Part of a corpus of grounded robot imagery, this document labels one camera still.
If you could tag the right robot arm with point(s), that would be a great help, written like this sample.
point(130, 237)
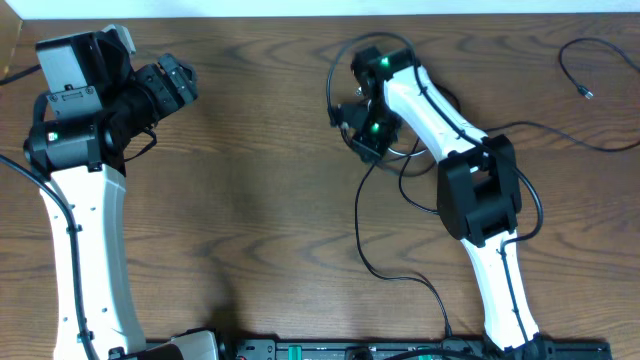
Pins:
point(478, 185)

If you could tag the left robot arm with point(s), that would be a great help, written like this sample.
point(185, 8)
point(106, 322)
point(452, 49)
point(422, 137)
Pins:
point(96, 103)

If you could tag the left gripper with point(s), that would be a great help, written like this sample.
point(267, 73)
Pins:
point(176, 79)

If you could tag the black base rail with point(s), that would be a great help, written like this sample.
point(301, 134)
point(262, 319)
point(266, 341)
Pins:
point(360, 350)

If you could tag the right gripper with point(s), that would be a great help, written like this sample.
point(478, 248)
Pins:
point(375, 150)

